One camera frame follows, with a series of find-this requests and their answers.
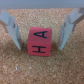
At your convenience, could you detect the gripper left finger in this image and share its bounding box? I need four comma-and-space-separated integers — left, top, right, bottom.
0, 9, 24, 51

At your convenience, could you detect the pink block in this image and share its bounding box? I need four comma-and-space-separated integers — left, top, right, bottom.
26, 26, 54, 58

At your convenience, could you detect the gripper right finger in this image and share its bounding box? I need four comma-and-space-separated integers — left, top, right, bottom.
58, 8, 84, 51

